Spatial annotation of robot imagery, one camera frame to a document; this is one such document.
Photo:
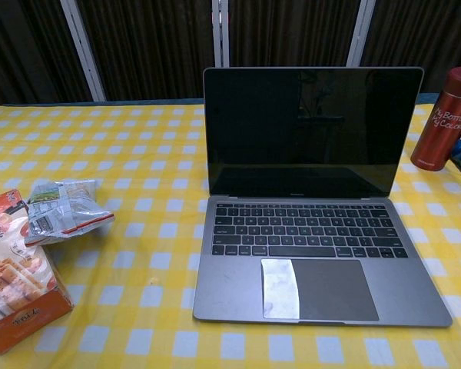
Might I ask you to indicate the white frame post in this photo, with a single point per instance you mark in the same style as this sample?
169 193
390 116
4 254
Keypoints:
221 38
82 46
359 38

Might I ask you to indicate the grey laptop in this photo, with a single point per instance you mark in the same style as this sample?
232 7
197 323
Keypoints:
311 246

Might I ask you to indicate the yellow white checkered tablecloth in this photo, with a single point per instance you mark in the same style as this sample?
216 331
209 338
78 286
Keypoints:
138 161

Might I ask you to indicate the red metal bottle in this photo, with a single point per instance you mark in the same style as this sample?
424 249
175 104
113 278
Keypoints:
440 123

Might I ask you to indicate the orange snack box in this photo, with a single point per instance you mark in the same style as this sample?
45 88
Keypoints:
15 276

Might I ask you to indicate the crumpled silver snack bag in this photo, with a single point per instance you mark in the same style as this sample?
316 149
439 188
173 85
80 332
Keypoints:
59 213

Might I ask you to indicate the white sticker on trackpad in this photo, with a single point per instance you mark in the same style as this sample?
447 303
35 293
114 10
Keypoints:
279 288

